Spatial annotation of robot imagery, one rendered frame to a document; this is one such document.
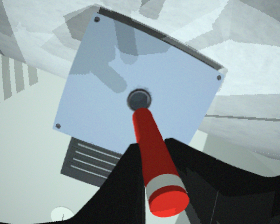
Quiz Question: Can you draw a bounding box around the light blue square panel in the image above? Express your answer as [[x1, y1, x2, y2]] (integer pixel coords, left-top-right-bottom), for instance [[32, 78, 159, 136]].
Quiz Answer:
[[52, 12, 225, 155]]

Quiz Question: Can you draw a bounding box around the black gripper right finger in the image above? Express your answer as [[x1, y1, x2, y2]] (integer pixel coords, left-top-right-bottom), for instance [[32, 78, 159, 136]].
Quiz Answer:
[[164, 137, 280, 224]]

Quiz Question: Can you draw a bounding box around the red peg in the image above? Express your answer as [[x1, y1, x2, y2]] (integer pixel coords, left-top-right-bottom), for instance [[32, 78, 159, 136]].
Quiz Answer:
[[133, 108, 189, 217]]

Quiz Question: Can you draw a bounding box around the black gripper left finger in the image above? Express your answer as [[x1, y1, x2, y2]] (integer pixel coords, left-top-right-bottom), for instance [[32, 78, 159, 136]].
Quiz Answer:
[[40, 143, 147, 224]]

